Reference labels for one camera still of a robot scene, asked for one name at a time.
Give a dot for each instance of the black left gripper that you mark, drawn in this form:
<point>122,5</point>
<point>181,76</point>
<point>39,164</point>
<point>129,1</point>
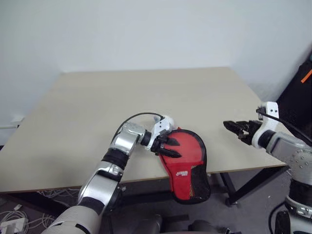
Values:
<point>158,145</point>

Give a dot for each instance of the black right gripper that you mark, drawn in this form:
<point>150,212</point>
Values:
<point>252,129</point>

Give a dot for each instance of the red black paddle case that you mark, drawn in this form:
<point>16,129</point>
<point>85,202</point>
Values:
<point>190,156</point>

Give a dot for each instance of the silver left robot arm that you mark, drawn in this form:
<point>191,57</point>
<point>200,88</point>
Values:
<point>102,180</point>

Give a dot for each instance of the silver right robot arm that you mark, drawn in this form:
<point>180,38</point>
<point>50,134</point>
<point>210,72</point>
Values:
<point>285,146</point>

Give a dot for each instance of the large black object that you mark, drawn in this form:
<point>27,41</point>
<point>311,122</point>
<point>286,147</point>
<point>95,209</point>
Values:
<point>297,104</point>

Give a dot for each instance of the orange tape strip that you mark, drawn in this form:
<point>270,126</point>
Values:
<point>306,76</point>

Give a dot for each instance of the white power strip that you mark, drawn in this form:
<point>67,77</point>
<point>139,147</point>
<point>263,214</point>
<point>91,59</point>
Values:
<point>14,223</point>

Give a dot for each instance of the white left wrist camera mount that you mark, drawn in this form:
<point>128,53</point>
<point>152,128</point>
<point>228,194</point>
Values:
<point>163,124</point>

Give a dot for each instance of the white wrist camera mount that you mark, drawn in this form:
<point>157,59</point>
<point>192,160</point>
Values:
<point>270,122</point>
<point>163,124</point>

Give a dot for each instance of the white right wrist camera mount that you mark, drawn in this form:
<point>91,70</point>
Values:
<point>270,122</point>

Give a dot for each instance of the black metal table frame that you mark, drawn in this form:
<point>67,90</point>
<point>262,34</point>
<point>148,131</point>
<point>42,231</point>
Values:
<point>229,185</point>

